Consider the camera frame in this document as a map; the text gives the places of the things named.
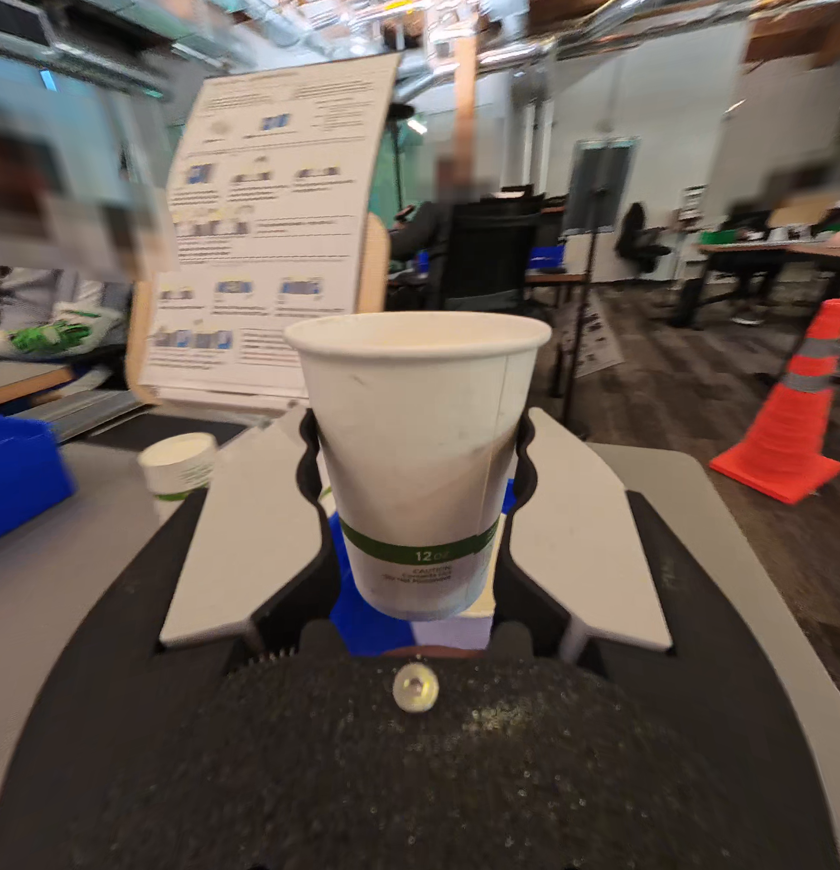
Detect printed instruction sheet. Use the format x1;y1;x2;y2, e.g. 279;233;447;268
138;53;402;403

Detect black office chair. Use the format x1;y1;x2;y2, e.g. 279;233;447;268
617;203;674;277
447;193;551;318

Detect instruction sheet on board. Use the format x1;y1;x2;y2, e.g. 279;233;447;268
124;211;391;410

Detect orange traffic cone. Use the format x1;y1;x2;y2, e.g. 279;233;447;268
709;299;840;506

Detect silver closed laptop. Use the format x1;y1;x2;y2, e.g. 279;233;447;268
26;387;153;444

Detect wooden table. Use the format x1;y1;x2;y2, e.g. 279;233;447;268
697;241;840;329

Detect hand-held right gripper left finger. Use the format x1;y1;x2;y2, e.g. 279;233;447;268
159;408;343;670

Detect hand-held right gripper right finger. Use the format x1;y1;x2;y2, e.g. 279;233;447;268
493;408;674;667

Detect printed black white leaflet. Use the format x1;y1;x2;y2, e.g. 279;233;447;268
575;292;626;379

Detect green banded white paper cup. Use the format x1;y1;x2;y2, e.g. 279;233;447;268
138;433;221;524
284;310;553;621

